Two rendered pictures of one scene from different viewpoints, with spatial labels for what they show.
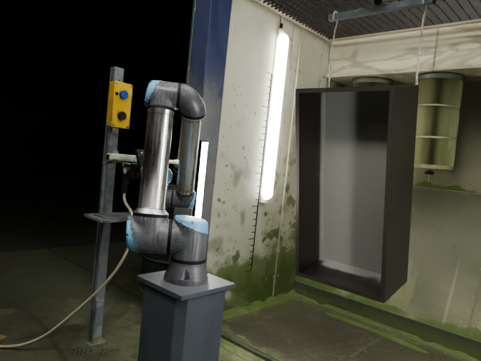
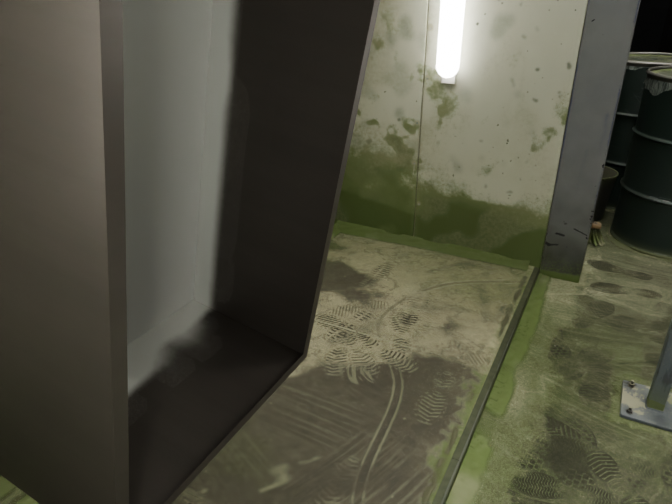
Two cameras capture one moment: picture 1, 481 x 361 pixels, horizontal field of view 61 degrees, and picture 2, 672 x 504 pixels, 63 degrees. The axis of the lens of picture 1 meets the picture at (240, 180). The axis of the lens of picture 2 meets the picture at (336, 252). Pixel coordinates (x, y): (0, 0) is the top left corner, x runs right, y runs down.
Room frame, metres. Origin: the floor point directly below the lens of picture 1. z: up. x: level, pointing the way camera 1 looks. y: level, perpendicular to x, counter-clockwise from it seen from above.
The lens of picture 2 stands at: (2.48, 0.21, 1.28)
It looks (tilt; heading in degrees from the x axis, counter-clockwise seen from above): 26 degrees down; 256
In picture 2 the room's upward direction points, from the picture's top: straight up
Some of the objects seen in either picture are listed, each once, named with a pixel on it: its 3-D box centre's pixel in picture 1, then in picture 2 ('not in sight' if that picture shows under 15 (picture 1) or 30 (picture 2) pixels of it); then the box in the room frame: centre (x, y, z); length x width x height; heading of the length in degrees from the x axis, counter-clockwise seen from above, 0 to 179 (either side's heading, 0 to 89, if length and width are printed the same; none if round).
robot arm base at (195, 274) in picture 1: (187, 268); not in sight; (1.76, 0.19, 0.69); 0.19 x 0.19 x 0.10
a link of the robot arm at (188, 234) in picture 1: (187, 236); not in sight; (1.75, 0.20, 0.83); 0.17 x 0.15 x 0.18; 98
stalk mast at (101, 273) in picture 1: (105, 206); not in sight; (2.42, 0.78, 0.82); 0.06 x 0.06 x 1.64; 48
